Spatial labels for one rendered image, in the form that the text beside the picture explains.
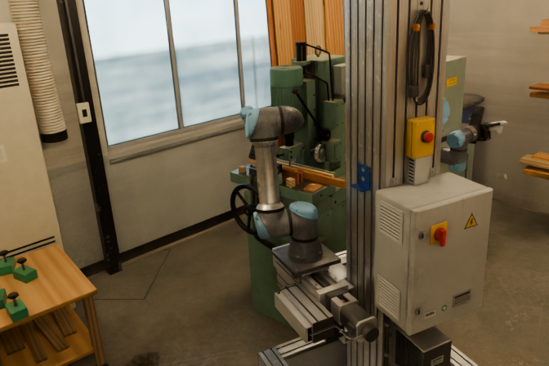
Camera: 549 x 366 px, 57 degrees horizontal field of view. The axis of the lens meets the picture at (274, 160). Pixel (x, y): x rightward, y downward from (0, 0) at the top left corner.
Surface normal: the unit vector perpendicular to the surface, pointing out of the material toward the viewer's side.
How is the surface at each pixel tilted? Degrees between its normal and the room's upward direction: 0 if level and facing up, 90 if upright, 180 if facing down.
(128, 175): 90
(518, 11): 90
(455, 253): 90
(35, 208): 90
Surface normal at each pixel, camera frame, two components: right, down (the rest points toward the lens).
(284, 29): 0.63, 0.17
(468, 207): 0.44, 0.27
